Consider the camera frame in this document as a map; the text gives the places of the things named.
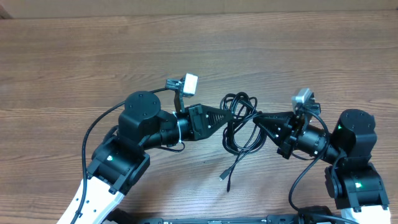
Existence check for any thick black usb cable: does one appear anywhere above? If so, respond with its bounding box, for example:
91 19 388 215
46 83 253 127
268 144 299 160
220 91 268 156

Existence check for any thin black usb cable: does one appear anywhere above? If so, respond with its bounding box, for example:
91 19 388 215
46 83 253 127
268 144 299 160
218 124 259 193

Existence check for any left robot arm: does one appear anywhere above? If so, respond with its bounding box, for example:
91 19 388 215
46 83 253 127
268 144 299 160
59 90 232 223

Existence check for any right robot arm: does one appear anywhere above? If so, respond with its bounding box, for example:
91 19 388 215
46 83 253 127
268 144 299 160
254 107 391 223

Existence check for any cardboard back panel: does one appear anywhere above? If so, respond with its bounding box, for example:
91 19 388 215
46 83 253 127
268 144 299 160
1 0 397 19

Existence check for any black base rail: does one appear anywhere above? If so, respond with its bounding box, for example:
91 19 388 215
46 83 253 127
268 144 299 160
102 208 345 224

